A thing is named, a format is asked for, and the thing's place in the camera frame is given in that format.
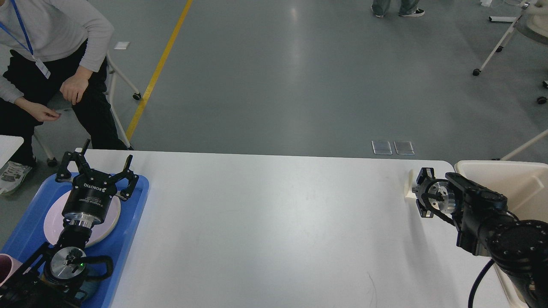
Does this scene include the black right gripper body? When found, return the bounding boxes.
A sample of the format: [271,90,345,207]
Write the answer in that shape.
[417,179,456,214]

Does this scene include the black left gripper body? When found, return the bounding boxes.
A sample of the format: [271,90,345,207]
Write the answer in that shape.
[63,170,117,229]

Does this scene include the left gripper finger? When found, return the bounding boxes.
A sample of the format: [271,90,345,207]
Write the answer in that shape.
[108,155,139,201]
[55,139,92,184]

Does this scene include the white paper cup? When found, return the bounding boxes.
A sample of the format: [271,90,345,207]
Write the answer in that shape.
[404,168,420,199]

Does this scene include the pink plate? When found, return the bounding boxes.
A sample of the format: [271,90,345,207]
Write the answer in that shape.
[43,191,121,247]

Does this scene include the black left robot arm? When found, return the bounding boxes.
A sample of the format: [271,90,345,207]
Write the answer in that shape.
[1,140,139,308]

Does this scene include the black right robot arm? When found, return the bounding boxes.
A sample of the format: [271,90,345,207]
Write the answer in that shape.
[411,167,548,308]

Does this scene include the right floor outlet cover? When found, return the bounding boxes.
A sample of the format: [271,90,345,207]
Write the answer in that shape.
[393,140,415,156]

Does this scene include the floor outlet cover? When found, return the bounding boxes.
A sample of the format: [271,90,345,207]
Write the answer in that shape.
[371,140,392,155]
[393,140,415,156]

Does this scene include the left floor outlet cover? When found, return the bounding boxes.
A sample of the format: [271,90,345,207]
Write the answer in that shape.
[371,140,392,155]

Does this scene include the white side table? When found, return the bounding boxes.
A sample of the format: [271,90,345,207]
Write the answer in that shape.
[0,135,24,168]

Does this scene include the blue plastic tray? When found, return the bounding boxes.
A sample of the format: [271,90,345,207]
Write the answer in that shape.
[1,174,149,308]

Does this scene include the white rolling chair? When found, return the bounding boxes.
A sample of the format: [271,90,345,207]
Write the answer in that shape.
[33,51,142,168]

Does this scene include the white stand leg right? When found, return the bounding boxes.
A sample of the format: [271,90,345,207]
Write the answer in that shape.
[491,129,548,160]

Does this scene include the beige plastic bin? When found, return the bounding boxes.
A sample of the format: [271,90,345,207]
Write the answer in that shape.
[455,160,548,308]

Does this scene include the pink ribbed cup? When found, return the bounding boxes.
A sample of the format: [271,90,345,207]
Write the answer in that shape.
[0,253,22,286]

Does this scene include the seated person grey sweater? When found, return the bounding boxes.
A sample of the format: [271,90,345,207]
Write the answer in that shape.
[0,0,126,194]

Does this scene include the person in jeans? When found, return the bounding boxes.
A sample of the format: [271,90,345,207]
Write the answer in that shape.
[371,0,426,18]

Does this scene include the white rolling stand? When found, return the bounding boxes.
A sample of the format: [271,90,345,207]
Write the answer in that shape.
[472,0,548,76]

